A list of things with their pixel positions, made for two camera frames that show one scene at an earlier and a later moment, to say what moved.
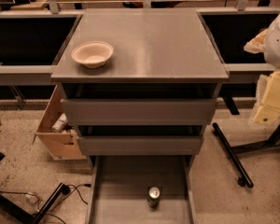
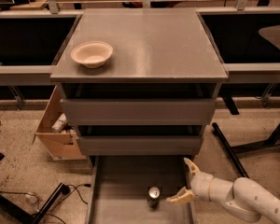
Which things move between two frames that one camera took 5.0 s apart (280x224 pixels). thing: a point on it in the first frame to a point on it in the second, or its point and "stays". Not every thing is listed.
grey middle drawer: x=139 y=140 stays
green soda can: x=154 y=197 stays
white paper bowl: x=93 y=54 stays
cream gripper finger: x=275 y=98 to x=184 y=196
